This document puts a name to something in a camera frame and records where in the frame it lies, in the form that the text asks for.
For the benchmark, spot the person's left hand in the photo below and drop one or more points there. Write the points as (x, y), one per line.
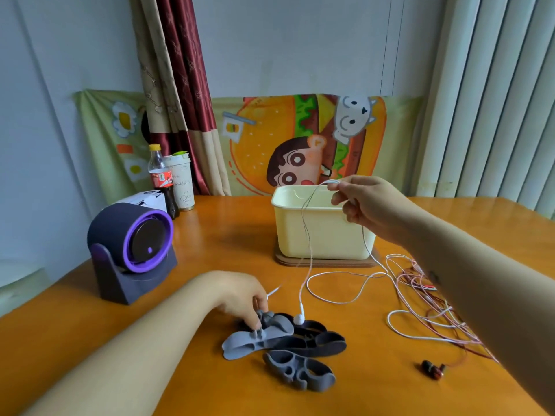
(236, 292)

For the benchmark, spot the brown wooden base board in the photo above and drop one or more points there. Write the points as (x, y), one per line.
(321, 262)

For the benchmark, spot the white vertical blinds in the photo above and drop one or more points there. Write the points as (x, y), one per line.
(490, 99)

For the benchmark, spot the white paper cup with lid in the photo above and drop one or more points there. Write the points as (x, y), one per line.
(183, 181)

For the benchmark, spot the cartoon burger print cloth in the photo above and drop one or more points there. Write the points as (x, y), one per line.
(269, 142)

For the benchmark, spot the person's right hand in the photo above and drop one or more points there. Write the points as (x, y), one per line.
(375, 207)

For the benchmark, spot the cream plastic bin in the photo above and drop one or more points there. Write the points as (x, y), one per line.
(323, 231)

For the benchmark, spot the white cardboard box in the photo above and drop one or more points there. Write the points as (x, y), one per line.
(147, 199)

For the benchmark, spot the person's left thumb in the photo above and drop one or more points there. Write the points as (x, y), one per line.
(262, 301)

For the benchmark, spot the purple and grey desk fan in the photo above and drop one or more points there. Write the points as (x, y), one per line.
(130, 251)

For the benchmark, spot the person's left forearm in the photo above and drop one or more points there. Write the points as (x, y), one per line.
(130, 355)

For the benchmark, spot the cola bottle with yellow cap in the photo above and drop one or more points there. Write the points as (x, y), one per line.
(162, 179)

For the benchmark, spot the red and beige curtain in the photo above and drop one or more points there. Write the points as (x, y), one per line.
(182, 82)

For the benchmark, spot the person's right forearm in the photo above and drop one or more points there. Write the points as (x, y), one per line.
(485, 285)

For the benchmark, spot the person's right thumb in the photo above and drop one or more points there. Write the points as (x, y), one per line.
(343, 197)

